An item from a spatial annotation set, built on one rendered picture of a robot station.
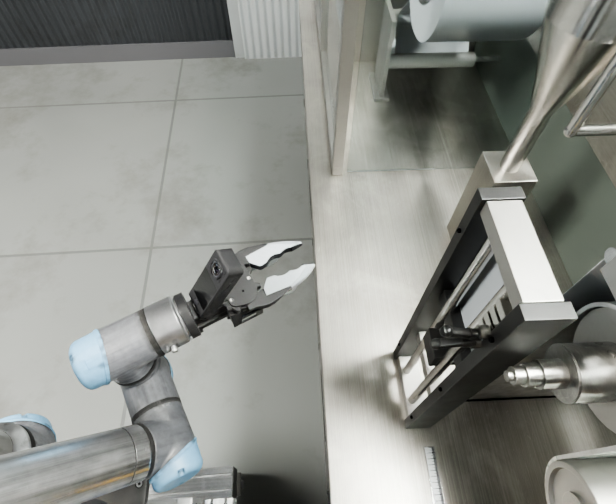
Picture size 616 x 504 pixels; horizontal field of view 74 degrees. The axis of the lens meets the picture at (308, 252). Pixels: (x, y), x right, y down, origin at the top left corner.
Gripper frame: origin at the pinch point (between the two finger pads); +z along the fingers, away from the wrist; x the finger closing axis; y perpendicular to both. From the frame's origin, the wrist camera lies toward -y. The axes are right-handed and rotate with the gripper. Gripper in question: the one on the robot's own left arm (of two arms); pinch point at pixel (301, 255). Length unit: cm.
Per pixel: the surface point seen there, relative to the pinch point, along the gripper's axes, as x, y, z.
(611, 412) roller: 37.7, -11.9, 17.9
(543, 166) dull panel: -3, 26, 78
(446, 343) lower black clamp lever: 22.6, -13.4, 5.5
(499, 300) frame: 21.8, -20.0, 10.0
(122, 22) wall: -264, 134, 15
